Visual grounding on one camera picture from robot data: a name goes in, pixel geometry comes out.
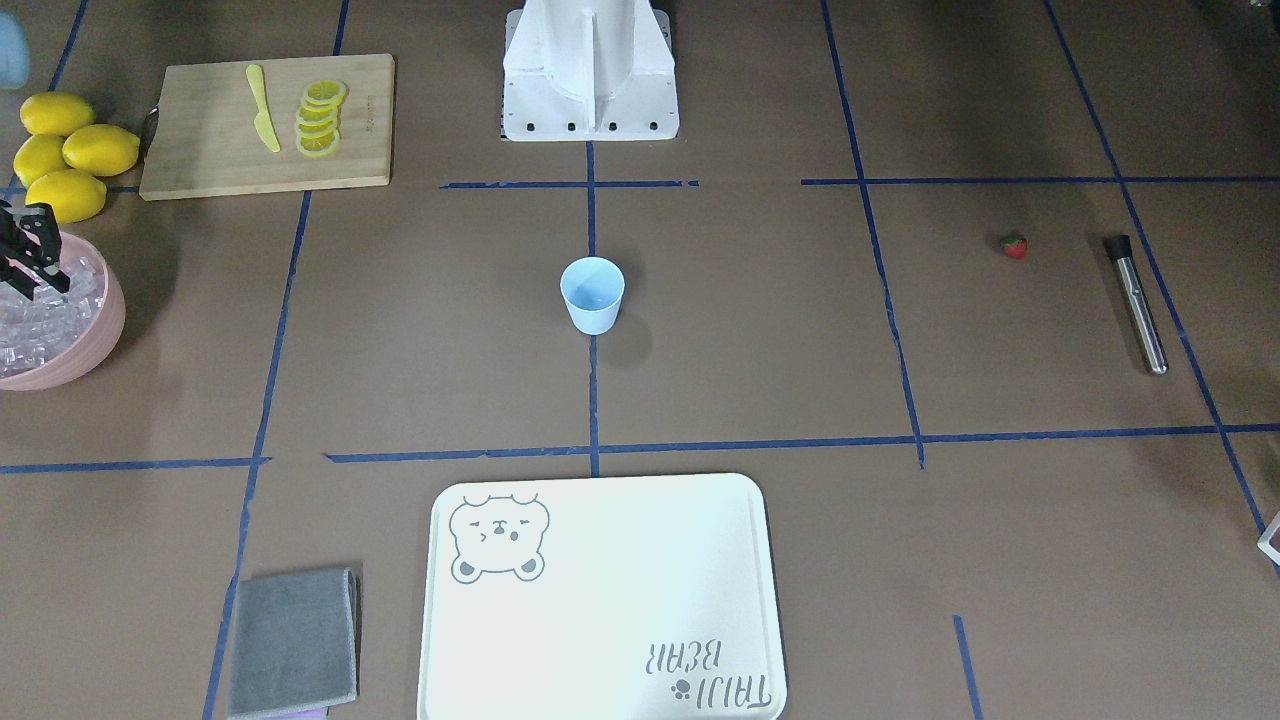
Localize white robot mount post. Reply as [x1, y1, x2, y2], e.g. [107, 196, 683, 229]
[500, 1, 680, 142]

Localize yellow lemon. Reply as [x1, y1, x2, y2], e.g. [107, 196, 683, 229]
[61, 124, 141, 177]
[13, 135, 70, 188]
[26, 169, 108, 223]
[19, 91, 97, 137]

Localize lemon slices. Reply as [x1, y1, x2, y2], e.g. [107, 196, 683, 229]
[294, 79, 348, 159]

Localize red strawberry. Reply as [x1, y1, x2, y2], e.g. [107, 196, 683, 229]
[1000, 233, 1029, 260]

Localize cream bear tray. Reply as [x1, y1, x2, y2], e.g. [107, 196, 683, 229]
[416, 473, 788, 719]

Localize light blue plastic cup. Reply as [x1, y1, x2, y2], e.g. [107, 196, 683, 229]
[559, 256, 626, 336]

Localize grey folded cloth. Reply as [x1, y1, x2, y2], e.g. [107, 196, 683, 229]
[225, 566, 358, 719]

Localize pink bowl of ice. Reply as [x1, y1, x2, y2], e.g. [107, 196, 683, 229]
[1, 231, 125, 391]

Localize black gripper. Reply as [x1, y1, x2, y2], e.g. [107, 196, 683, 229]
[1, 201, 70, 302]

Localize yellow plastic knife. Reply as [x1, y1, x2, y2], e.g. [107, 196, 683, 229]
[244, 63, 282, 152]

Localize wooden cutting board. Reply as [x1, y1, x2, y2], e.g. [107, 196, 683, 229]
[138, 54, 396, 201]

